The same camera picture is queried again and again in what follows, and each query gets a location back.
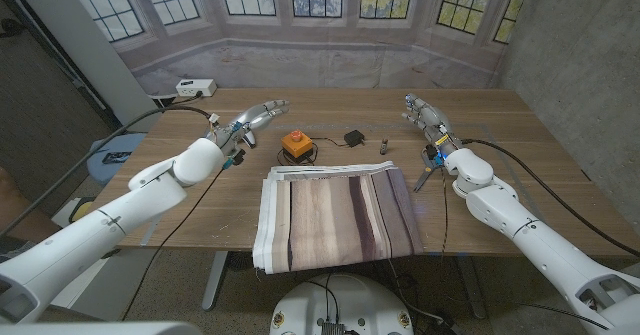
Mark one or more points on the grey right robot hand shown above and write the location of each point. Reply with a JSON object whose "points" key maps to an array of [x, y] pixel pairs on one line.
{"points": [[436, 122]]}

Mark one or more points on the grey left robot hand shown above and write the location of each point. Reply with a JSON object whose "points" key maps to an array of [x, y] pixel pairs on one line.
{"points": [[252, 117]]}

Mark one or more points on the orange box red button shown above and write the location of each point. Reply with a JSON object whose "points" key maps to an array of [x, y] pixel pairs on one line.
{"points": [[296, 145]]}

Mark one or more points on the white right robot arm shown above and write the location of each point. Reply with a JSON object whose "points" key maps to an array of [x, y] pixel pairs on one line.
{"points": [[525, 235]]}

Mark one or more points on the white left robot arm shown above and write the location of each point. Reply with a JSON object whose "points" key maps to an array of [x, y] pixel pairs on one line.
{"points": [[100, 220]]}

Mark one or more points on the striped folded towel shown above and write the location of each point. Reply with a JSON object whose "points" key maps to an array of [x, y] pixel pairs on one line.
{"points": [[335, 215]]}

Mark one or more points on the white power strip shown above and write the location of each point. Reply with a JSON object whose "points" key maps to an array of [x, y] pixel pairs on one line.
{"points": [[196, 87]]}

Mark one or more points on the black power adapter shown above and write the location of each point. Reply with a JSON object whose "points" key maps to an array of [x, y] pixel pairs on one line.
{"points": [[354, 138]]}

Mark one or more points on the printed window backdrop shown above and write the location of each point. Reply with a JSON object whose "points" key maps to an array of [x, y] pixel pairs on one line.
{"points": [[310, 50]]}

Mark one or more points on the grey table leg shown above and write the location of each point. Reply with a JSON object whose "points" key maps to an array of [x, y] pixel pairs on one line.
{"points": [[471, 287], [215, 280]]}

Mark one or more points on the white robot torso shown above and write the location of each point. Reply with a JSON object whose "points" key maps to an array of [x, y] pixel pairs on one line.
{"points": [[345, 300]]}

